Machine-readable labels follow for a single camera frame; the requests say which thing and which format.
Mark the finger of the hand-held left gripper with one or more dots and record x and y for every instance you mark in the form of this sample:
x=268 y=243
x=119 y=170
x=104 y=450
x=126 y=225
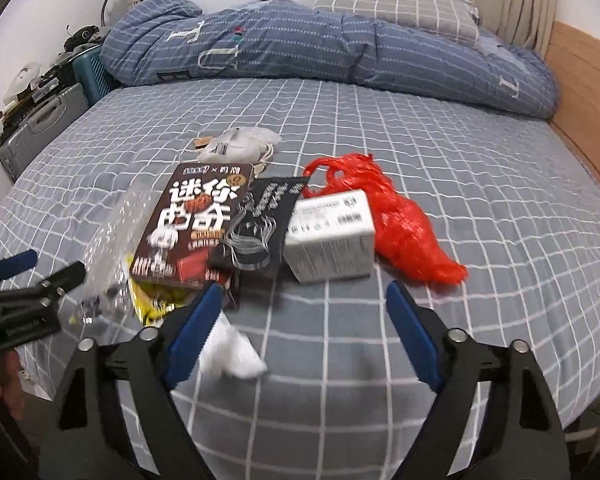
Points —
x=17 y=261
x=62 y=278

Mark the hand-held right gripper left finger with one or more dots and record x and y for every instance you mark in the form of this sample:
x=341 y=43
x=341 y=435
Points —
x=197 y=332

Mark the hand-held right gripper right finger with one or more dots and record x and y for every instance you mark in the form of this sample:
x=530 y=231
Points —
x=414 y=332

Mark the white tissue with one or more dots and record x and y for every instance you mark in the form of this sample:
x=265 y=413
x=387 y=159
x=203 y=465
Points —
x=230 y=355

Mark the clear plastic wrapper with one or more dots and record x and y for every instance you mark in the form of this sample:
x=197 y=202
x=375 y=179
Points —
x=110 y=250

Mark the red plastic bag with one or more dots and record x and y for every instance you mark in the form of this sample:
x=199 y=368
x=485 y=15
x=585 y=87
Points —
x=405 y=230

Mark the brown snack box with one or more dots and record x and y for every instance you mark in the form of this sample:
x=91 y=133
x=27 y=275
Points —
x=195 y=215

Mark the white cardboard box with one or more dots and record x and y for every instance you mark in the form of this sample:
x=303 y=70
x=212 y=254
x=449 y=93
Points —
x=330 y=245

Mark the black packet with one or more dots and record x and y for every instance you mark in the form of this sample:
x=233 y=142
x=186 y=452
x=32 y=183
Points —
x=260 y=225

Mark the person's left hand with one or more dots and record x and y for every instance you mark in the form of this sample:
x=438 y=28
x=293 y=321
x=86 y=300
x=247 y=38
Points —
x=2 y=377

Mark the yellow packet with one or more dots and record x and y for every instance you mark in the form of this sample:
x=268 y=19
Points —
x=152 y=302

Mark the grey suitcase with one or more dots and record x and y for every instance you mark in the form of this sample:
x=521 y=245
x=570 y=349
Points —
x=40 y=125

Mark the white round object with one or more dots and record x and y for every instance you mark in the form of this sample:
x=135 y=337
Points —
x=26 y=79

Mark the small brown tag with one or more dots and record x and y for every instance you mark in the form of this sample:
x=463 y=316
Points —
x=201 y=142

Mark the teal suitcase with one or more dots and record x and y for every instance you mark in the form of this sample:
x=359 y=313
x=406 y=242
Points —
x=92 y=77

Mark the grey checked bed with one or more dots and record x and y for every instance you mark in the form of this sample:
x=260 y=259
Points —
x=380 y=135

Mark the black tangled gadget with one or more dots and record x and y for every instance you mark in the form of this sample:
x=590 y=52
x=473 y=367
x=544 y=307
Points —
x=82 y=36

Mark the wooden headboard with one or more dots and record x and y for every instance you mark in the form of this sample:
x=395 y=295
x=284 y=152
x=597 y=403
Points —
x=585 y=90

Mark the blue striped quilt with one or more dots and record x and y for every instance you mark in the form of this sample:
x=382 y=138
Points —
x=305 y=45

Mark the grey checked pillow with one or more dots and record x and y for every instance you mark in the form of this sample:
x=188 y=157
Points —
x=395 y=5

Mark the beige curtain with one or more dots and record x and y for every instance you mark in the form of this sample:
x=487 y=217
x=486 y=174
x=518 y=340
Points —
x=520 y=0

